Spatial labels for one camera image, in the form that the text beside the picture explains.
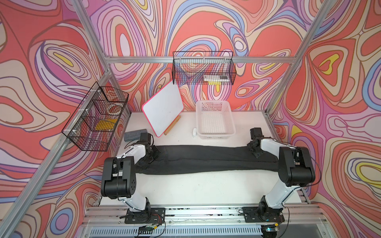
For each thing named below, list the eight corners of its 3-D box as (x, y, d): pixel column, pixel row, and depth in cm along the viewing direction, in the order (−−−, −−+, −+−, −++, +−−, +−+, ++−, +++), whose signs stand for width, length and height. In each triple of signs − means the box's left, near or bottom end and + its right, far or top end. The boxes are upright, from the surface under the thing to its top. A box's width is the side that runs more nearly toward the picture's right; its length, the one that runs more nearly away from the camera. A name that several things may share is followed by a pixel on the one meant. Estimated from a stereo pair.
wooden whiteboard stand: (164, 134, 106) (163, 131, 104) (178, 117, 117) (178, 114, 114) (167, 135, 106) (166, 133, 103) (181, 118, 116) (180, 115, 114)
